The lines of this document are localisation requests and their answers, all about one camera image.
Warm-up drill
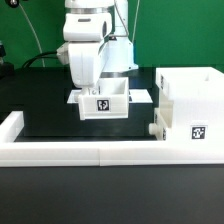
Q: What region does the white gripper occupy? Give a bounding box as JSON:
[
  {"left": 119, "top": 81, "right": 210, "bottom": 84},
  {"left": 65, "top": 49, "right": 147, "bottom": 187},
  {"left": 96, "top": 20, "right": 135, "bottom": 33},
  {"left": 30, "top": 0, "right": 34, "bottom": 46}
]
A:
[{"left": 57, "top": 12, "right": 112, "bottom": 88}]

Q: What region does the white drawer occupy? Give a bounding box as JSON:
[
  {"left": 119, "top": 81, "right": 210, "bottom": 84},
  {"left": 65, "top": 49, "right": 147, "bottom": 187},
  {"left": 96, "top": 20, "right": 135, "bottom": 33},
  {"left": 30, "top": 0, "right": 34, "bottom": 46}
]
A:
[
  {"left": 148, "top": 101, "right": 173, "bottom": 141},
  {"left": 78, "top": 77, "right": 129, "bottom": 120}
]

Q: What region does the white drawer cabinet box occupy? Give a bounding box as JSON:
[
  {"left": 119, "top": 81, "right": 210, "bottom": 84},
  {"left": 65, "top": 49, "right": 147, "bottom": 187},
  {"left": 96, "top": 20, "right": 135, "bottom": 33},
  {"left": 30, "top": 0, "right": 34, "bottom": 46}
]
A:
[{"left": 156, "top": 67, "right": 224, "bottom": 143}]

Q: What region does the white front drawer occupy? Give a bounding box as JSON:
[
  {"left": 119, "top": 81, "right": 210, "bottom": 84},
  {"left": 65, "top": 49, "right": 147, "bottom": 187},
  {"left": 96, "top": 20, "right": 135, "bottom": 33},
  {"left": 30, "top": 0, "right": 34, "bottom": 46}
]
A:
[{"left": 148, "top": 101, "right": 173, "bottom": 141}]

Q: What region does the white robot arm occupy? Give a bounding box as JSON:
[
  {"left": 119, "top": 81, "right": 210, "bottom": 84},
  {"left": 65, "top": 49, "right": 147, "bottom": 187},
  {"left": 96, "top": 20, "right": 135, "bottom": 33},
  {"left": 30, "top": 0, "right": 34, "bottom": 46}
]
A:
[{"left": 57, "top": 0, "right": 138, "bottom": 88}]

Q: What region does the white fiducial marker sheet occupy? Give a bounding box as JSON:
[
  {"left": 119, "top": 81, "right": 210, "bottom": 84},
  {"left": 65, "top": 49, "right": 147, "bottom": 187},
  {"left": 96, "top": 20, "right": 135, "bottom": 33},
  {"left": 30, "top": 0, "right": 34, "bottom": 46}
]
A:
[{"left": 67, "top": 89, "right": 153, "bottom": 104}]

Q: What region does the black cable bundle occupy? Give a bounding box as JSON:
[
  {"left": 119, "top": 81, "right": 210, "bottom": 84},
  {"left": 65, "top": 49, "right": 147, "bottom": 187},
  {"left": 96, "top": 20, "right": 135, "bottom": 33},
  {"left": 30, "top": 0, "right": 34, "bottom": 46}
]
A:
[{"left": 21, "top": 49, "right": 61, "bottom": 69}]

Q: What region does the grey thin cable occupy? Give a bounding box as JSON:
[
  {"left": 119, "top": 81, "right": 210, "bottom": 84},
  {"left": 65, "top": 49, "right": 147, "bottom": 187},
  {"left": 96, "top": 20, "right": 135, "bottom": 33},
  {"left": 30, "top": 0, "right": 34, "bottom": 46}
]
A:
[{"left": 18, "top": 3, "right": 46, "bottom": 68}]

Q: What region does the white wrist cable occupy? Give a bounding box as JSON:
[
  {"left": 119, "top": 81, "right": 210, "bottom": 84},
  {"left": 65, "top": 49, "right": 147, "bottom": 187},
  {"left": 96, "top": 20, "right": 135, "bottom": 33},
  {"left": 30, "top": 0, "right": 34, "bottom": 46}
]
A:
[{"left": 113, "top": 0, "right": 141, "bottom": 44}]

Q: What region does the black camera stand left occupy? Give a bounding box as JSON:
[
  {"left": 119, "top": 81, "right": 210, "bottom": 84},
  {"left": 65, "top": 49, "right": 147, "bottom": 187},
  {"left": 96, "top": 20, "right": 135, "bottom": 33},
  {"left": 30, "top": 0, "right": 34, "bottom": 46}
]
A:
[{"left": 0, "top": 41, "right": 14, "bottom": 79}]

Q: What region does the white U-shaped boundary frame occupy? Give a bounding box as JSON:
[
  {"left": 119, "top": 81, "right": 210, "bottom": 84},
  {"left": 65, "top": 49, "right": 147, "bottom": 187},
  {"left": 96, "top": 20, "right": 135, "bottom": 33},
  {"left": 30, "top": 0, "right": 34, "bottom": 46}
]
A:
[{"left": 0, "top": 111, "right": 224, "bottom": 167}]

